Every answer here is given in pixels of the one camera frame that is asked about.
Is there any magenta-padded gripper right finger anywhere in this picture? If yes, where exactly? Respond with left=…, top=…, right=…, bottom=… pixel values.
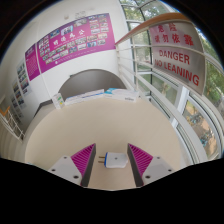
left=126, top=142, right=177, bottom=188

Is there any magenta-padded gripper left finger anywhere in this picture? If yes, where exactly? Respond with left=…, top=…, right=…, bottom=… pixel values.
left=47, top=142, right=98, bottom=188

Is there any white charger with blue face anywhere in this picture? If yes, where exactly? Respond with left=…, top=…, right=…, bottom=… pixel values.
left=97, top=151, right=129, bottom=169

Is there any small white green box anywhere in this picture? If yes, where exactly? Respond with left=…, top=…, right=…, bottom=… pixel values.
left=51, top=92, right=65, bottom=110

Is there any long flat white box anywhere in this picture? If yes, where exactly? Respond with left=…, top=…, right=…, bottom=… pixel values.
left=63, top=88, right=106, bottom=107

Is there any white stair railing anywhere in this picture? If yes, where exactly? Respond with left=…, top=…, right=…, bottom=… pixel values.
left=0, top=106, right=26, bottom=141

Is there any white blue flat box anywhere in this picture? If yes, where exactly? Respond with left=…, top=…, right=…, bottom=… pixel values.
left=103, top=87, right=140, bottom=103

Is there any silver danger sign red lettering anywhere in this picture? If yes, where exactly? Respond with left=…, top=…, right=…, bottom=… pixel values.
left=148, top=21, right=207, bottom=96

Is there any white railing with orange handrail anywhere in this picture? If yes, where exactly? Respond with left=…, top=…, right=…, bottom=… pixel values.
left=114, top=12, right=214, bottom=164

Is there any row of wall photo panels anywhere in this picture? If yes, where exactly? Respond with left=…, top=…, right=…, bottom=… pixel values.
left=9, top=59, right=33, bottom=116

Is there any curved glass window wall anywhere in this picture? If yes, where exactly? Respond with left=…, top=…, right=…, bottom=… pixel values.
left=119, top=0, right=224, bottom=161

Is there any narrow magenta wall poster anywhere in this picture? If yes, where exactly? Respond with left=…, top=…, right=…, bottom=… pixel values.
left=24, top=43, right=42, bottom=82

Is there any large magenta wall poster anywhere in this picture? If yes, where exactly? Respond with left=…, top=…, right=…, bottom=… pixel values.
left=35, top=12, right=117, bottom=74

